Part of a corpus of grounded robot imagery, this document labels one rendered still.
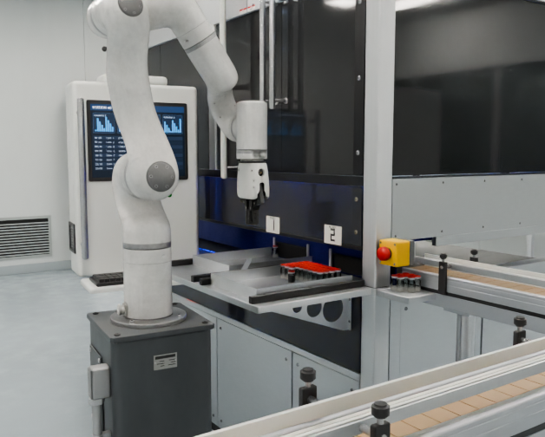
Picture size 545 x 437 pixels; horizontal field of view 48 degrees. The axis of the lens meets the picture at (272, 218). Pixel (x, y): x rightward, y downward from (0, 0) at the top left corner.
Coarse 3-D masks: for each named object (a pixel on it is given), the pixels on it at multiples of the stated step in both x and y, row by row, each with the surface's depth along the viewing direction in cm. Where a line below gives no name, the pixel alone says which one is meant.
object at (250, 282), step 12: (216, 276) 185; (228, 276) 191; (240, 276) 194; (252, 276) 196; (264, 276) 198; (276, 276) 200; (348, 276) 184; (228, 288) 179; (240, 288) 173; (252, 288) 168; (264, 288) 168; (276, 288) 170; (288, 288) 172
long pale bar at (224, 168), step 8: (224, 0) 232; (224, 8) 233; (224, 16) 233; (224, 24) 233; (224, 32) 233; (224, 40) 234; (224, 48) 234; (224, 136) 237; (224, 144) 238; (224, 152) 238; (224, 160) 238; (224, 168) 239; (232, 168) 241; (224, 176) 239
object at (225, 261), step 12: (216, 252) 227; (228, 252) 230; (240, 252) 233; (252, 252) 236; (264, 252) 239; (204, 264) 215; (216, 264) 208; (228, 264) 221; (240, 264) 203; (252, 264) 206; (264, 264) 208; (276, 264) 211
